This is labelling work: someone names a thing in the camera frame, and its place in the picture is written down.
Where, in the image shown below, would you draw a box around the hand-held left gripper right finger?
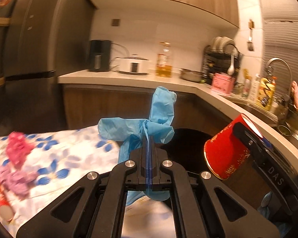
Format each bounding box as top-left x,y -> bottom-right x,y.
149,132 -> 281,238

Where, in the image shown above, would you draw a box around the window blinds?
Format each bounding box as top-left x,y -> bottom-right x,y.
256,0 -> 298,85

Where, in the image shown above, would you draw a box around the red paper cup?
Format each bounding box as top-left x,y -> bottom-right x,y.
204,113 -> 264,180

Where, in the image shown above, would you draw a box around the black trash bin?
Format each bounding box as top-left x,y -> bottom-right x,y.
160,128 -> 214,176

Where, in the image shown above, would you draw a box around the black air fryer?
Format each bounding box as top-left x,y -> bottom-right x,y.
88,40 -> 112,72

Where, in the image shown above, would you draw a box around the white bottle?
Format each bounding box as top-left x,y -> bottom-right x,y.
248,74 -> 261,102

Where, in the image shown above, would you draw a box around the white ladle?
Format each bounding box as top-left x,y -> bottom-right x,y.
227,48 -> 239,76

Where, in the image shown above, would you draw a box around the purple disposable glove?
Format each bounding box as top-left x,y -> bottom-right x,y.
0,165 -> 38,199

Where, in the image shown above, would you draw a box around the pink utensil holder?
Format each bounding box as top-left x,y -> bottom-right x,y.
211,72 -> 236,95

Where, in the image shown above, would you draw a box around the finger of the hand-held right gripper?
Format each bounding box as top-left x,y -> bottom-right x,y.
259,137 -> 287,167
232,123 -> 298,217

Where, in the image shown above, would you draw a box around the kitchen counter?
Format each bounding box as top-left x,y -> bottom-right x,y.
57,68 -> 298,179

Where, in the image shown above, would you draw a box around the steel refrigerator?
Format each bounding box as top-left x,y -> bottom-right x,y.
4,0 -> 97,129

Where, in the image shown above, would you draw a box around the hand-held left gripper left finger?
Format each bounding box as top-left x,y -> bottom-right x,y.
16,129 -> 150,238

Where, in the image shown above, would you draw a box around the person's right hand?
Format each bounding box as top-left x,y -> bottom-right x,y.
261,192 -> 290,238

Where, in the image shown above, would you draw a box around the wooden framed glass door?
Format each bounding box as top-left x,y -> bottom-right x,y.
0,0 -> 18,129

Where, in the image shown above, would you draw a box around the hanging metal spatula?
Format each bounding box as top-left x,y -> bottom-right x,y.
247,19 -> 255,51

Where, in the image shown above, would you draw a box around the black dish rack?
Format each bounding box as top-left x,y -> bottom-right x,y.
202,37 -> 244,85

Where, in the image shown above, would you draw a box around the yellow detergent bottle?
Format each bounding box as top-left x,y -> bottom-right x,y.
256,77 -> 277,111

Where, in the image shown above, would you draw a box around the pink plastic bag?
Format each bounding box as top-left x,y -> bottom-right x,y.
5,131 -> 33,167

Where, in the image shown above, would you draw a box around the blue disposable glove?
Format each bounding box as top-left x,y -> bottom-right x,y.
98,87 -> 178,206

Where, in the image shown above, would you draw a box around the white plate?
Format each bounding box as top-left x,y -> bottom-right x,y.
211,37 -> 224,52
222,37 -> 236,52

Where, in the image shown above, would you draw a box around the white slow cooker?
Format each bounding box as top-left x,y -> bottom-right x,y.
118,54 -> 151,75

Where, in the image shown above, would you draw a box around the blue floral tablecloth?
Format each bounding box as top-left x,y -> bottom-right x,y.
0,125 -> 179,238

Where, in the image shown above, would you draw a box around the red cylindrical canister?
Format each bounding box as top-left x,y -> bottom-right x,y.
0,176 -> 15,222

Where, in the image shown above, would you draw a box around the steel pot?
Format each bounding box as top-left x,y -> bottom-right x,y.
180,68 -> 206,83

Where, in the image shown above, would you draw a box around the cooking oil bottle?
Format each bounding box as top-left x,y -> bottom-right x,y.
156,42 -> 173,78

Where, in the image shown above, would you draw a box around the steel faucet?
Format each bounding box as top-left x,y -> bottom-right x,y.
264,58 -> 294,105

